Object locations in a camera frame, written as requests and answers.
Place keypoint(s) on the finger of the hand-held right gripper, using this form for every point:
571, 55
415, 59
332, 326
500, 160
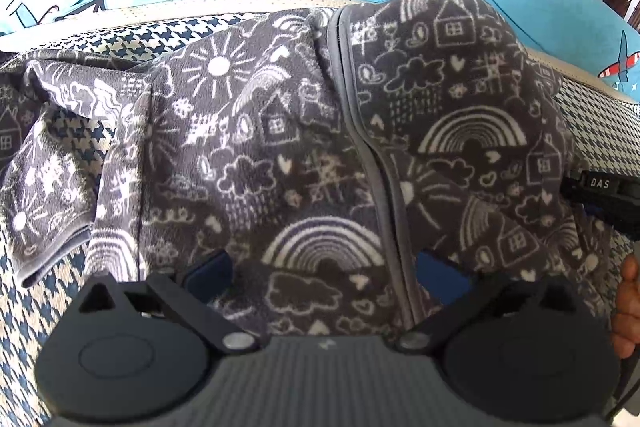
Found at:
570, 189

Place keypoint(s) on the dark round-back chair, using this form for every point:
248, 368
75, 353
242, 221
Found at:
620, 4

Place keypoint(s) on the houndstooth sofa cover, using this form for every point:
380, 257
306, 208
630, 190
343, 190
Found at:
125, 42

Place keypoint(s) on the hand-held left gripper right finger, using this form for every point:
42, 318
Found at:
442, 277

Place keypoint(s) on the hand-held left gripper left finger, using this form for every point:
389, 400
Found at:
210, 272

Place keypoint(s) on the grey doodle-print fleece jacket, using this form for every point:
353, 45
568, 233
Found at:
275, 132

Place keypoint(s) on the person's right hand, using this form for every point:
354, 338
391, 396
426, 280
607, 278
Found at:
627, 307

